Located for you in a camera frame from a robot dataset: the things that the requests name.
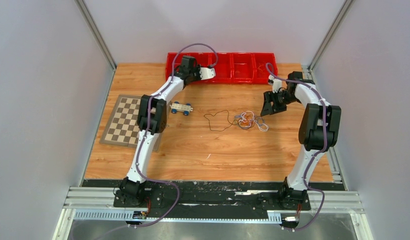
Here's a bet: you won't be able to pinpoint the white toy car blue wheels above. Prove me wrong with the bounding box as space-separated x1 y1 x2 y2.
170 101 193 116

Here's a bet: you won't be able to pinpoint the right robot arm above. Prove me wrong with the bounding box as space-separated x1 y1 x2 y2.
260 71 342 209

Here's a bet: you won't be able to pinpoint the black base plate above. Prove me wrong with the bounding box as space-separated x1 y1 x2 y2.
81 179 346 220

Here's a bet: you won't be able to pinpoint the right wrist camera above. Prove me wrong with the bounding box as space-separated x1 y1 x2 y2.
267 75 282 93

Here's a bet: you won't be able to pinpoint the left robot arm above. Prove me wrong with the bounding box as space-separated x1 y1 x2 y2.
115 55 201 207

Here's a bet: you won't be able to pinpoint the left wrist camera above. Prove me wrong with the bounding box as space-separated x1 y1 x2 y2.
199 67 216 81

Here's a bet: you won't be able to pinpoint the right aluminium frame post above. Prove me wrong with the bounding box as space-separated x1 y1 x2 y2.
308 0 355 72

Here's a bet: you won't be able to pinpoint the red bin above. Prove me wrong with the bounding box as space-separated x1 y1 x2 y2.
186 53 208 84
208 52 232 84
233 53 254 84
252 52 278 85
165 52 186 81

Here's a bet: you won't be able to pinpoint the left aluminium frame post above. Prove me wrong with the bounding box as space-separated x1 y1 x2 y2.
74 0 117 72

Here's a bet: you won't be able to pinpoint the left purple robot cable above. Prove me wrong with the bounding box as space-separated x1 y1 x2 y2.
133 43 219 229

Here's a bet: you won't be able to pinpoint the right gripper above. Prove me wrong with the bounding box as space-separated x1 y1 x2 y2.
261 90 299 117

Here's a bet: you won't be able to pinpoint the aluminium frame post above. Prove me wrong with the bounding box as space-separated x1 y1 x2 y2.
308 0 355 72
74 0 117 72

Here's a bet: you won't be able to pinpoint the white wire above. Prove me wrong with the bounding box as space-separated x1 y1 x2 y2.
234 111 270 133

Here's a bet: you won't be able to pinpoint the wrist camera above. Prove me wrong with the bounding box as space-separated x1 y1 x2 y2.
267 75 282 93
199 67 216 81

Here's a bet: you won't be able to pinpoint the aluminium front rail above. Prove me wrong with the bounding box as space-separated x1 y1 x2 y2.
63 187 365 224

